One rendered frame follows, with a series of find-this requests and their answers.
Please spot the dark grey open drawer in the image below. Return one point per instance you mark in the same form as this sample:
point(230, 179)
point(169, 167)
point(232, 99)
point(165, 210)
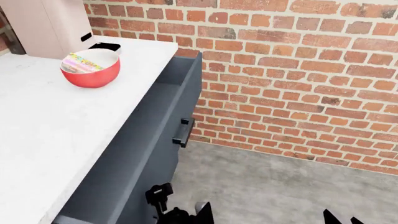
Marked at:
point(140, 144)

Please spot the red bowl white inside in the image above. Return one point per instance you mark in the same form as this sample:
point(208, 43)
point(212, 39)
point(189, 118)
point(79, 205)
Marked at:
point(93, 78)

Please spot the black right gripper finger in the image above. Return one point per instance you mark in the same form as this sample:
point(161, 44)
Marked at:
point(357, 221)
point(331, 218)

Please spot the black flat tray white rim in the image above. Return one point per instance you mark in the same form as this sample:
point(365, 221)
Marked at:
point(107, 46)

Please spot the colourful wrapped snack bar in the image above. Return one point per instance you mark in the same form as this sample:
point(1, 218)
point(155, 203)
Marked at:
point(81, 63)

